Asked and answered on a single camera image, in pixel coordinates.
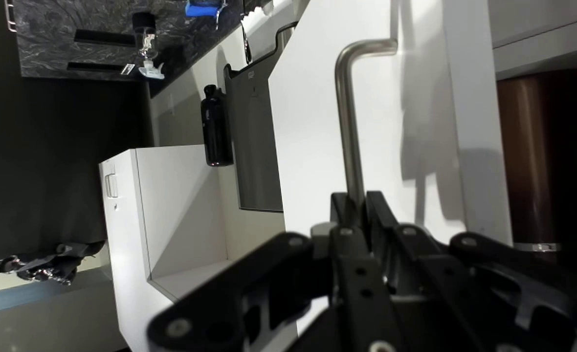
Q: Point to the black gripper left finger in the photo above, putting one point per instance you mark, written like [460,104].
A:
[353,294]

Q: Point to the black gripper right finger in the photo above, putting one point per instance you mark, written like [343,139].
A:
[431,260]

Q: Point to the white cabinet door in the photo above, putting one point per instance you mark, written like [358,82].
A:
[308,129]

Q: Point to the white open cabinet box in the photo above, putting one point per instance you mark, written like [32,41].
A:
[171,215]

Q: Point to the white cabinet carcass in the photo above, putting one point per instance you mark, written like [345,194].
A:
[548,39]

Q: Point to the brown cylindrical container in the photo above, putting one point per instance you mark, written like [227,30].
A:
[529,163]

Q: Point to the tall black flat panel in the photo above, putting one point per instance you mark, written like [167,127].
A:
[255,149]

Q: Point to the small metal clamp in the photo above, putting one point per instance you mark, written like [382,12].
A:
[147,59]

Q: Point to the blue plastic object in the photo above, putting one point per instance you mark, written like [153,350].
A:
[202,8]

